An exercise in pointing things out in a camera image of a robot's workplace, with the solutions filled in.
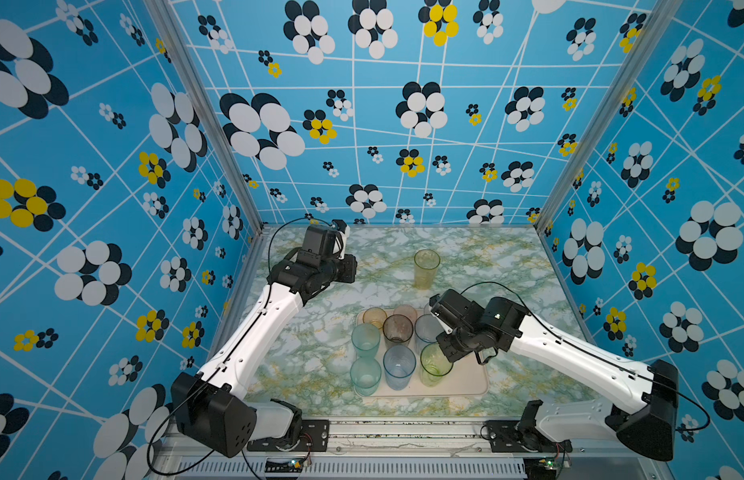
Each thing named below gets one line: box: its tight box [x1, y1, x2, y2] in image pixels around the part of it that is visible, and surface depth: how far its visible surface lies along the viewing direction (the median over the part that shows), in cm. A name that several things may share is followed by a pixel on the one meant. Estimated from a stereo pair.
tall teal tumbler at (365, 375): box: [350, 356, 382, 397], surface depth 81 cm
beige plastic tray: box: [356, 303, 489, 397], surface depth 83 cm
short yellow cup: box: [362, 307, 388, 329], surface depth 89 cm
